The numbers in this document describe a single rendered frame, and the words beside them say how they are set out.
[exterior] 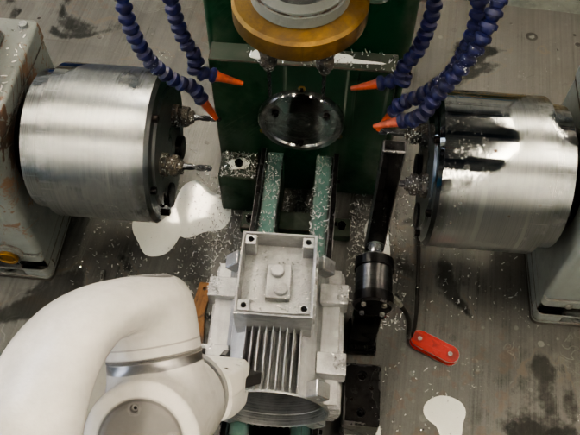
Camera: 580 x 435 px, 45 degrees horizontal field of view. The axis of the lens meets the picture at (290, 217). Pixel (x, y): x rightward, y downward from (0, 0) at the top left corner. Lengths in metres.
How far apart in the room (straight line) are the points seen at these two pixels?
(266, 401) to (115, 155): 0.42
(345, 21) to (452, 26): 0.84
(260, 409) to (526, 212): 0.48
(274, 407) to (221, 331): 0.16
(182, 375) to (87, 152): 0.58
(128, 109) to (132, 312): 0.60
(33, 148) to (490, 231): 0.69
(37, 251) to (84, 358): 0.83
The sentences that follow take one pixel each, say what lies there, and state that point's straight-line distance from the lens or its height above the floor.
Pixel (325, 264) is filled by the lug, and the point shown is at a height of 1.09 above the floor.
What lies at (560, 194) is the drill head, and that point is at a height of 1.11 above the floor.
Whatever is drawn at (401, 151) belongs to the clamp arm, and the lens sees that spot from 0.89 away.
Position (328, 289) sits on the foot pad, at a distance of 0.97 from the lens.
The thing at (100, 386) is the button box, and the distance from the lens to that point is 0.97.
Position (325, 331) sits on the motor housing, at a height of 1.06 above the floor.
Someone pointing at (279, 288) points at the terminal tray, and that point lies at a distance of 0.91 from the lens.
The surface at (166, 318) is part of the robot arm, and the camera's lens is 0.54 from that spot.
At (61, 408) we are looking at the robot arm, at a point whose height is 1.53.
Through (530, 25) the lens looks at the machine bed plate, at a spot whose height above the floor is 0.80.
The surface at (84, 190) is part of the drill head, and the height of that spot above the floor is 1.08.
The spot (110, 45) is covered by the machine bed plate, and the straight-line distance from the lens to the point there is 1.70.
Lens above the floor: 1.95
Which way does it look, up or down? 58 degrees down
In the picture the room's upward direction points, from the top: straight up
